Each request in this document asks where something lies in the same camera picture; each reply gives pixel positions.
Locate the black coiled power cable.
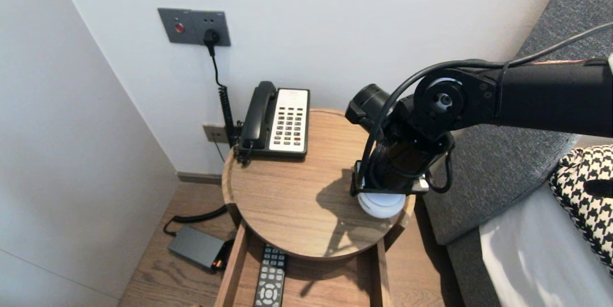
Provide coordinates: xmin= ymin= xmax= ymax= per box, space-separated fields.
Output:
xmin=163 ymin=29 xmax=240 ymax=238

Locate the brown wall baseboard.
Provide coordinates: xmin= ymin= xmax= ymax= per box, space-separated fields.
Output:
xmin=177 ymin=172 xmax=224 ymax=186

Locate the white round puck device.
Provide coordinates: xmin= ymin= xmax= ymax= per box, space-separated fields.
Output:
xmin=358 ymin=192 xmax=407 ymax=219

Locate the round wooden side table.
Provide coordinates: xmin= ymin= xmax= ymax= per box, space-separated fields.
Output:
xmin=221 ymin=107 xmax=416 ymax=261

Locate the black and white telephone base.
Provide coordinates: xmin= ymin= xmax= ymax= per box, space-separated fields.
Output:
xmin=239 ymin=88 xmax=310 ymax=159

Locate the grey power adapter brick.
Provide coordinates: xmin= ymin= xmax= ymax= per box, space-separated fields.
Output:
xmin=168 ymin=227 xmax=228 ymax=272

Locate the black remote control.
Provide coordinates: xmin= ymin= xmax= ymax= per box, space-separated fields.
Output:
xmin=252 ymin=245 xmax=288 ymax=307

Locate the grey wall socket panel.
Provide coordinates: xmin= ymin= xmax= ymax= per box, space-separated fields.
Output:
xmin=158 ymin=8 xmax=231 ymax=47

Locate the grey fabric bed headboard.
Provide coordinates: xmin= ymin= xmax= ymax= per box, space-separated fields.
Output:
xmin=421 ymin=0 xmax=613 ymax=307

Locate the white bed sheet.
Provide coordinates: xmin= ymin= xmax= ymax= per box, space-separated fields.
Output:
xmin=479 ymin=180 xmax=613 ymax=307

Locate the curved-front wooden table drawer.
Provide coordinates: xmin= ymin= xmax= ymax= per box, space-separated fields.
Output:
xmin=213 ymin=221 xmax=393 ymax=307

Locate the black telephone handset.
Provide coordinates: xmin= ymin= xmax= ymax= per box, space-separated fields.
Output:
xmin=239 ymin=81 xmax=277 ymax=149

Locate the black coiled handset cord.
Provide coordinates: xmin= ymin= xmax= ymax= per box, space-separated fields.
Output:
xmin=232 ymin=143 xmax=252 ymax=168

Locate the black white houndstooth pillow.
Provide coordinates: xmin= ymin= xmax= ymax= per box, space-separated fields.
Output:
xmin=548 ymin=144 xmax=613 ymax=276

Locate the black right arm cable harness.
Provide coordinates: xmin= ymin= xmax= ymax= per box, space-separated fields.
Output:
xmin=358 ymin=22 xmax=613 ymax=195

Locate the beige wall jack plate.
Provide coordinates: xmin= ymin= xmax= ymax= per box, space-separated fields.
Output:
xmin=203 ymin=125 xmax=229 ymax=144

